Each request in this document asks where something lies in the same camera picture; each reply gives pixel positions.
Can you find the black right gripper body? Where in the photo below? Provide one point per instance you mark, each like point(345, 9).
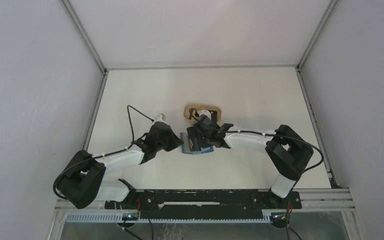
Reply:
point(204, 139)

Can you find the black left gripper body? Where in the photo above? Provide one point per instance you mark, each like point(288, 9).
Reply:
point(169, 143)

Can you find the blue leather card holder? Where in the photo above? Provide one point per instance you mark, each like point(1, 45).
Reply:
point(186, 146)

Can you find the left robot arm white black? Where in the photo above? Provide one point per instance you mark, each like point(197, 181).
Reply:
point(85, 178)

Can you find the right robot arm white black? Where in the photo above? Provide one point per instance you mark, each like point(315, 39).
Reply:
point(291, 155)

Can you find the beige oval plastic tray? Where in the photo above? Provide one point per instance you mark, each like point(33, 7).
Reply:
point(191, 110)

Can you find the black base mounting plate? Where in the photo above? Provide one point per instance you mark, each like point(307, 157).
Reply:
point(258, 199)

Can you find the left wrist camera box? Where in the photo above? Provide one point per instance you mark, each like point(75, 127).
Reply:
point(160, 118)

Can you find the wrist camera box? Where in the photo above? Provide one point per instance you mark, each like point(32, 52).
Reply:
point(204, 112)
point(160, 118)

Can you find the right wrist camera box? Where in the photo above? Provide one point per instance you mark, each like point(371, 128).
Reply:
point(204, 112)

